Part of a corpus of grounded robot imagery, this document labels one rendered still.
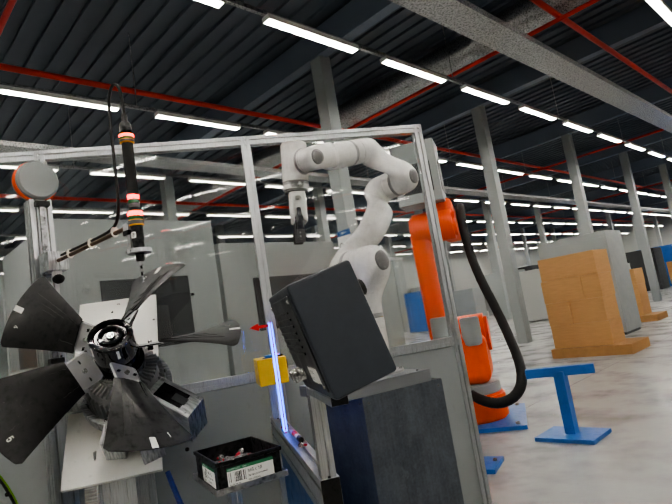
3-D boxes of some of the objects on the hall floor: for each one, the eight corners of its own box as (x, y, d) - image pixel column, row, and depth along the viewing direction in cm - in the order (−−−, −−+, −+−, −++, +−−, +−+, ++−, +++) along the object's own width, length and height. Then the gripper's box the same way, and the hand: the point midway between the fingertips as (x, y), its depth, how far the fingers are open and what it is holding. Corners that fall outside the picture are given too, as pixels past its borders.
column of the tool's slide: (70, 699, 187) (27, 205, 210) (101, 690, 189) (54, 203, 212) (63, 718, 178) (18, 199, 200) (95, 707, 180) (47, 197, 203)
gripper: (283, 194, 178) (286, 246, 177) (286, 184, 161) (289, 241, 160) (305, 193, 179) (308, 245, 178) (310, 183, 162) (314, 240, 161)
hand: (299, 239), depth 169 cm, fingers open, 8 cm apart
